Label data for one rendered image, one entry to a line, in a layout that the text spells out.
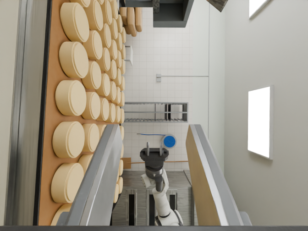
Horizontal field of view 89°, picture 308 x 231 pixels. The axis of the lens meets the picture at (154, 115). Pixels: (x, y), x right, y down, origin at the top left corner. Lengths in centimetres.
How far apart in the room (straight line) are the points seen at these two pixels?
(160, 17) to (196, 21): 442
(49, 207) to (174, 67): 452
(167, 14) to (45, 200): 80
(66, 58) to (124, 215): 397
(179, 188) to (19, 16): 371
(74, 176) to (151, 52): 459
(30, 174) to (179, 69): 450
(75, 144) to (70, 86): 8
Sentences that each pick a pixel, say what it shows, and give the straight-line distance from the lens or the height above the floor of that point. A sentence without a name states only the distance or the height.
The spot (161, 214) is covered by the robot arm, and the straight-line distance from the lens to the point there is 95.
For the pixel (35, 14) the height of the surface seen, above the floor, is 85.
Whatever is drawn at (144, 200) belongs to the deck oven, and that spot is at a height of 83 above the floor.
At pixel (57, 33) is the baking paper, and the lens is 26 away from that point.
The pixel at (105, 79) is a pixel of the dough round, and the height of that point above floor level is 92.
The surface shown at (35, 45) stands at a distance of 30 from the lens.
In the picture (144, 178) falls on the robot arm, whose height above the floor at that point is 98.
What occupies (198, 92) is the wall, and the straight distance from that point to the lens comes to 463.
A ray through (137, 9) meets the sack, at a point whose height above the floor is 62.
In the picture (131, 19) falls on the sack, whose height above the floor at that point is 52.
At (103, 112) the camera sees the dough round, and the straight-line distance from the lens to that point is 34.
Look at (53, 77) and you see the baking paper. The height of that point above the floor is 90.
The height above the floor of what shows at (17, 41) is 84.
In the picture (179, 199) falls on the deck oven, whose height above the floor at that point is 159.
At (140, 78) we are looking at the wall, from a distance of 455.
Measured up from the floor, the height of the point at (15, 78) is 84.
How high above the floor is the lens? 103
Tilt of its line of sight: level
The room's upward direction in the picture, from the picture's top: 90 degrees clockwise
